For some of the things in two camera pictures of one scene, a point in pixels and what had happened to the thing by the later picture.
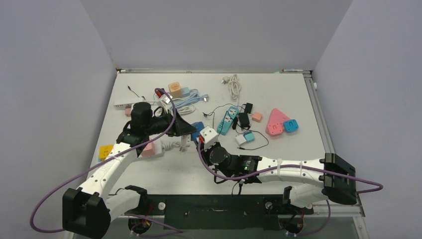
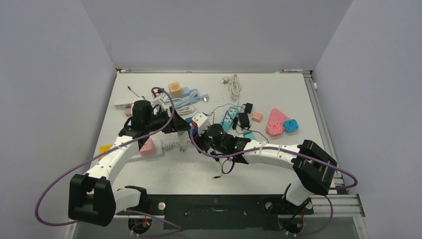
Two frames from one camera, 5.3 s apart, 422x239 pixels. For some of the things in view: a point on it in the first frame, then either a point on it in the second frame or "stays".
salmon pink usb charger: x=257 y=116 stays
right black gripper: x=206 y=154 → x=199 y=140
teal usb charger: x=249 y=136 stays
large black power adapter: x=244 y=119 stays
